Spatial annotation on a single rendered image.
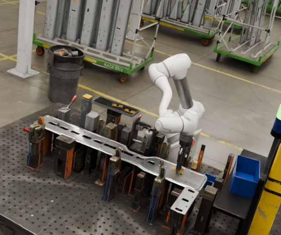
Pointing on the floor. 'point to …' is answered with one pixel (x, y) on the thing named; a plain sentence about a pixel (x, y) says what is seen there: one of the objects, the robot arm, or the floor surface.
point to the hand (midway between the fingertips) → (179, 165)
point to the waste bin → (64, 72)
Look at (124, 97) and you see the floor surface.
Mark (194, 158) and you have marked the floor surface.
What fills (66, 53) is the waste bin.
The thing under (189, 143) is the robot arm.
